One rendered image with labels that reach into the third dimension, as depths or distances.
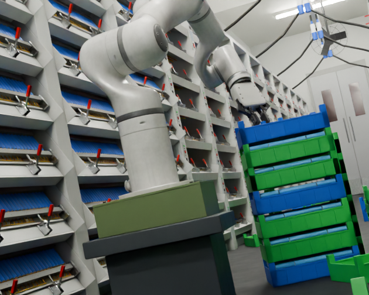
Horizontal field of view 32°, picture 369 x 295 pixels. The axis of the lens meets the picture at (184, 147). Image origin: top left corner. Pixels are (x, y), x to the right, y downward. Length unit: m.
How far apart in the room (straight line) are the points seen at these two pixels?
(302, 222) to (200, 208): 0.77
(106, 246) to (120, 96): 0.37
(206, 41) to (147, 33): 0.67
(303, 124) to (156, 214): 0.86
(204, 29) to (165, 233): 0.93
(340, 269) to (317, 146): 0.43
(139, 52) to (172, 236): 0.45
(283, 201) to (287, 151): 0.17
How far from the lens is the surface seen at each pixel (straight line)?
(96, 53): 1.62
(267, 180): 2.17
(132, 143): 1.56
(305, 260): 2.20
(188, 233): 1.43
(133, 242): 1.46
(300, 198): 2.18
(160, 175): 1.55
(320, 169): 2.20
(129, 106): 1.57
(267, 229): 2.17
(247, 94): 2.25
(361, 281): 0.90
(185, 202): 1.47
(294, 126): 2.20
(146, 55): 1.58
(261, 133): 2.18
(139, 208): 1.49
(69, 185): 2.24
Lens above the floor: 0.30
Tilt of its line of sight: 6 degrees up
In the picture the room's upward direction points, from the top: 12 degrees counter-clockwise
